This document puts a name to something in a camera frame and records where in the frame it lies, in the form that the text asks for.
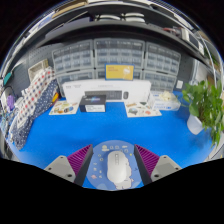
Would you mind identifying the patterned checkered cloth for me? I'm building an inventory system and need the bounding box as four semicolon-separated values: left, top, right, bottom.
8;66;60;151

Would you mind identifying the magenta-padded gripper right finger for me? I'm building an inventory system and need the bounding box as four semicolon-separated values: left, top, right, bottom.
133;143;183;186

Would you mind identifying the dark shelf unit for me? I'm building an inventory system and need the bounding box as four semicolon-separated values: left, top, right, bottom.
0;0;224;64

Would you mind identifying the small black box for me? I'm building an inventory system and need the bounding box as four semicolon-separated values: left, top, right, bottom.
78;94;108;113

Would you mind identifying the white sticker sheet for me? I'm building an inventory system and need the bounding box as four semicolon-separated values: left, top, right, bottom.
123;101;163;118
48;100;80;116

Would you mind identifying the white and blue glove box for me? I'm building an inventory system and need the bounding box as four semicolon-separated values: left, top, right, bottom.
148;90;182;112

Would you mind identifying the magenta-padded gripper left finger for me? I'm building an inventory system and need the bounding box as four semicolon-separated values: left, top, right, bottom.
44;143;95;187

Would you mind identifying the grey computer mouse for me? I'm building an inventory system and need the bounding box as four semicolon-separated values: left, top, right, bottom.
106;150;128;184

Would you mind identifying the green plant in white pot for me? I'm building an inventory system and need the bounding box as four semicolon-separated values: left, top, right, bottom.
181;79;224;148

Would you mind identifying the long white keyboard box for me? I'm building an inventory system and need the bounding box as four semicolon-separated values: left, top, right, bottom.
62;78;153;104

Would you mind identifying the white mesh basket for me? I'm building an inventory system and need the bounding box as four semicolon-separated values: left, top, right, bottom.
27;59;50;82

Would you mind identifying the yellow card box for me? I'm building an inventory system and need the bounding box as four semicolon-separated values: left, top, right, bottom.
105;63;135;81

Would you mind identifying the round blue rabbit mouse pad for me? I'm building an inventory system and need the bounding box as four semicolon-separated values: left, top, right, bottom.
82;139;145;192

